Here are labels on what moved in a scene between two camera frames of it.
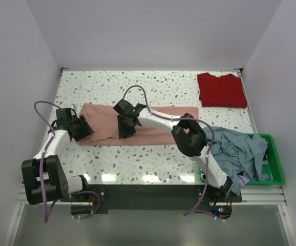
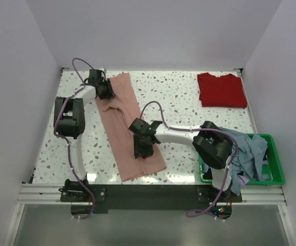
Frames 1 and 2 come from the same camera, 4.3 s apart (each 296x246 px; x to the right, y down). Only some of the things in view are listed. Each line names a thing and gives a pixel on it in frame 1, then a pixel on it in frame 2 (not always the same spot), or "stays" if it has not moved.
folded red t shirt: x=225 y=90 stays
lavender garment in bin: x=243 y=180 stays
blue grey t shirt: x=239 y=154 stays
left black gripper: x=86 y=130 to x=110 y=94
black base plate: x=104 y=198 stays
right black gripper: x=126 y=132 to x=138 y=149
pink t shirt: x=103 y=119 to x=117 y=113
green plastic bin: x=272 y=167 stays
